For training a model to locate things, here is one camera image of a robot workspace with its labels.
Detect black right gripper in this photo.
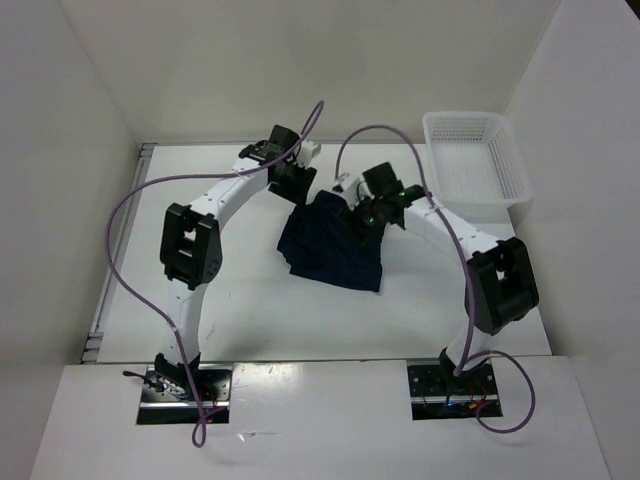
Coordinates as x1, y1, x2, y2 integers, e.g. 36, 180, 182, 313
337, 188, 388, 249

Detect navy blue shorts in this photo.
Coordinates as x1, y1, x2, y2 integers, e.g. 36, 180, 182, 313
277, 190, 385, 293

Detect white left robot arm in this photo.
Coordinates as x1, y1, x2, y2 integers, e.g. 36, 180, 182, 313
154, 125, 321, 400

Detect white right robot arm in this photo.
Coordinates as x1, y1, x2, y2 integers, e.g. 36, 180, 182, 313
331, 162, 539, 393

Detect white plastic basket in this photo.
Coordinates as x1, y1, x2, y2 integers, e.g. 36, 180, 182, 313
422, 111, 533, 208

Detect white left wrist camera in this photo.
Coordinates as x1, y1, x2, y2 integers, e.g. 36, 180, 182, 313
295, 140, 321, 168

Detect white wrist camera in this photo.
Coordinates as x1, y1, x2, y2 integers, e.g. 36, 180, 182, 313
330, 172, 367, 210
295, 140, 321, 168

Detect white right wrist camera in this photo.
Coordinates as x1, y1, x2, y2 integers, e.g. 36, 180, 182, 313
330, 172, 367, 210

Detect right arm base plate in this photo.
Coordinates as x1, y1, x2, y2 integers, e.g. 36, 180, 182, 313
407, 360, 503, 421

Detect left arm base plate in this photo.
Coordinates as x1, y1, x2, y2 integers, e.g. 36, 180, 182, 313
136, 364, 232, 426

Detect aluminium table edge rail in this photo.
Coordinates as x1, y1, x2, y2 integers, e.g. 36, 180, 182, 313
79, 143, 156, 364

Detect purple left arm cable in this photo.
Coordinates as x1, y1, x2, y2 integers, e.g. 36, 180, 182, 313
106, 99, 326, 449

